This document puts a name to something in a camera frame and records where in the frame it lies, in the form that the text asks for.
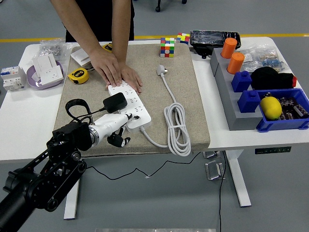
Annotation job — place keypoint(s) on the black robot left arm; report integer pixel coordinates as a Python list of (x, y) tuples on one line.
[(36, 188)]

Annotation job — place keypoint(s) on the person's right forearm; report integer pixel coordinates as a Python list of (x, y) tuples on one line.
[(80, 24)]

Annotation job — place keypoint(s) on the person's left forearm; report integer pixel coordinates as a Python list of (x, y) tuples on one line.
[(121, 29)]

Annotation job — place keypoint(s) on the grey-brown fabric mat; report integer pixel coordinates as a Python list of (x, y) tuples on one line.
[(144, 84)]

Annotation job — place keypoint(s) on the black tray wrapped in plastic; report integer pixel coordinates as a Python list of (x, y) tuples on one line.
[(208, 38)]

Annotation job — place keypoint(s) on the white table leg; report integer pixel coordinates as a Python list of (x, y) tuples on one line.
[(71, 207), (239, 181)]

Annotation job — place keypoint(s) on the white wall socket panel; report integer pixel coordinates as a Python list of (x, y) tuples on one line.
[(51, 75)]

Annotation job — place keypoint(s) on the silver metal bracket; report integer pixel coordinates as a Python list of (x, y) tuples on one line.
[(211, 154), (213, 170)]

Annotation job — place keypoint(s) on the purple bowl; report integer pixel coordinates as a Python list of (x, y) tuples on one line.
[(33, 82)]

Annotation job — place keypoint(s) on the black table control panel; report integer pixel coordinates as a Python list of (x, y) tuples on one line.
[(272, 150)]

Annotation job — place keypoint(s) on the small Rubik's cube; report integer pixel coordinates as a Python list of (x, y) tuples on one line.
[(183, 38)]

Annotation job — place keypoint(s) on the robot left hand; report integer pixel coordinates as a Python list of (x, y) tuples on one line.
[(108, 123)]

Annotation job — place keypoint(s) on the large Rubik's cube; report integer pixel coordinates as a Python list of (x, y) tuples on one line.
[(167, 48)]

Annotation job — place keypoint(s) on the dark capacitors pile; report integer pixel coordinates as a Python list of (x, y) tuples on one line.
[(293, 107)]

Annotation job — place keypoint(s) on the clear bag of resistors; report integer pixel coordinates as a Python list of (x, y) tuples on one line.
[(266, 59)]

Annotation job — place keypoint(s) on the grey stepped block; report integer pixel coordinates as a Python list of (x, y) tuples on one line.
[(232, 108)]

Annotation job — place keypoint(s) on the person's left hand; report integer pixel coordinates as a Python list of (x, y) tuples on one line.
[(132, 78)]

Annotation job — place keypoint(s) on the white power strip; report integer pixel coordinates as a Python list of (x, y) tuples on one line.
[(141, 113)]

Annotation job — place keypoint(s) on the black plug adapter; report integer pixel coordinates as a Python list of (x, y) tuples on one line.
[(115, 102)]

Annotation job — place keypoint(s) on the clear bag of metal parts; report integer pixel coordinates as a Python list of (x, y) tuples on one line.
[(52, 48)]

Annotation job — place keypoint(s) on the person's right hand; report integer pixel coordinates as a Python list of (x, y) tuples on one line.
[(106, 66)]

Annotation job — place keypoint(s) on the white circuit breaker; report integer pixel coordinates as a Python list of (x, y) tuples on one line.
[(12, 78)]

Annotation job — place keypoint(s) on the orange cylinder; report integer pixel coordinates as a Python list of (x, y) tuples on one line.
[(229, 48), (235, 63)]

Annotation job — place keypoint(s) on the white wall switch panel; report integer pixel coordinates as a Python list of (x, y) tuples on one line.
[(79, 55)]

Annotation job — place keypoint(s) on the black cloth bundle red tip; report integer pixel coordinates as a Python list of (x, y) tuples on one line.
[(268, 78)]

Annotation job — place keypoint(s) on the black office chair base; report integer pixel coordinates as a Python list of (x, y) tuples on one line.
[(157, 9)]

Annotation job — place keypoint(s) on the blue block with knob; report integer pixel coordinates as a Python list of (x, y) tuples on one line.
[(241, 82), (249, 102)]

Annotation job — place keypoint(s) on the blue plastic bin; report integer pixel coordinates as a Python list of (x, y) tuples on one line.
[(280, 125)]

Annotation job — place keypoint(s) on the white blank panel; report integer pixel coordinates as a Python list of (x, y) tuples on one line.
[(45, 61)]

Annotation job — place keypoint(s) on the yellow lemon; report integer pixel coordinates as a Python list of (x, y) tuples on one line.
[(271, 108)]

